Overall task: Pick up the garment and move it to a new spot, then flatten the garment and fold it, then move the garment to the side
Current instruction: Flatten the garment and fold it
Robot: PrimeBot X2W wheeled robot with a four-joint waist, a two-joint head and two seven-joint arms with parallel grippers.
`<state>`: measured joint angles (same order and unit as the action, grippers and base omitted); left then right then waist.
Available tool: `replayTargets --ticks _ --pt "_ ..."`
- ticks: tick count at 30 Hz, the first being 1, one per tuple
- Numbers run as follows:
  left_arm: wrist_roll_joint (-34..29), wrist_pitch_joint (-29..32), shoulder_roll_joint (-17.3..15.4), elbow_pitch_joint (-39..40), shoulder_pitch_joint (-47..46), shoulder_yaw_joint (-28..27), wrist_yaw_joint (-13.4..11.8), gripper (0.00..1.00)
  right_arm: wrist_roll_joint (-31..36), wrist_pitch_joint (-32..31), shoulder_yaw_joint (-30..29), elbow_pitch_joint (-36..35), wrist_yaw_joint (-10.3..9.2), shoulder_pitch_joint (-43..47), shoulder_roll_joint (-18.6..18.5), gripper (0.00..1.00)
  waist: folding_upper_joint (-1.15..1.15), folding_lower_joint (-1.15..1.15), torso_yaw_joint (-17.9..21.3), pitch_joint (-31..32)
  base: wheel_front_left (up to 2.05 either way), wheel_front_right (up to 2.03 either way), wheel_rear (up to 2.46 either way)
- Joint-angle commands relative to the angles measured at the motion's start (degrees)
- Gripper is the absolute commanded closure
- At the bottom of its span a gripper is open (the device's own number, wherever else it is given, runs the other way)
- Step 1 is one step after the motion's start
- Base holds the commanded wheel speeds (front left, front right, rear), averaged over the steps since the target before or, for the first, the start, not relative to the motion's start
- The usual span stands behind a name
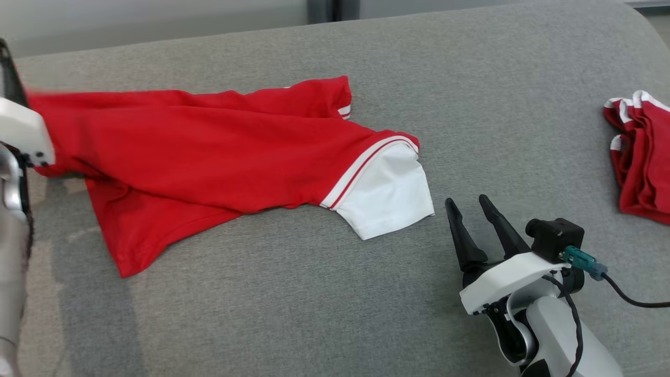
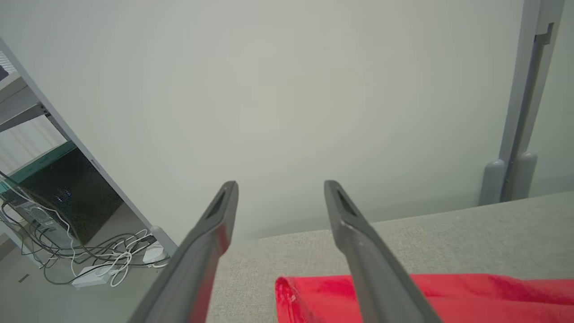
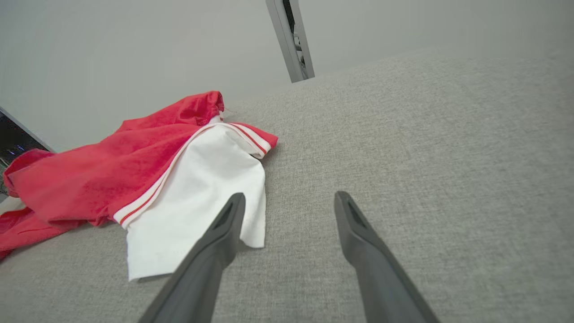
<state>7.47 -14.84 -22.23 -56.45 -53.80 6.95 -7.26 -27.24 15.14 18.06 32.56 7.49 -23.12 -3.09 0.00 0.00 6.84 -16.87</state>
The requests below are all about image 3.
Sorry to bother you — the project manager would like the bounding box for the red and white garment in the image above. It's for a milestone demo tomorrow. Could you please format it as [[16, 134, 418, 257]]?
[[0, 91, 278, 282]]

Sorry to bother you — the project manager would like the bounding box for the dark panel with grey frame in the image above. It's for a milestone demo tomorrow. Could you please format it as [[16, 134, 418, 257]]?
[[0, 107, 55, 169]]

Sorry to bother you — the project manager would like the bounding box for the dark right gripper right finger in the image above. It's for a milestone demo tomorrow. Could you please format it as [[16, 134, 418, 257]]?
[[334, 191, 441, 323]]

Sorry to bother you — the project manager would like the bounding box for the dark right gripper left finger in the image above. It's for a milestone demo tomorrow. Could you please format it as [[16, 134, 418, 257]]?
[[138, 193, 247, 323]]

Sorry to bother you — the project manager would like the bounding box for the grey partition post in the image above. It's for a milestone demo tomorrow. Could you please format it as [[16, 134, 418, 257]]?
[[265, 0, 315, 83]]

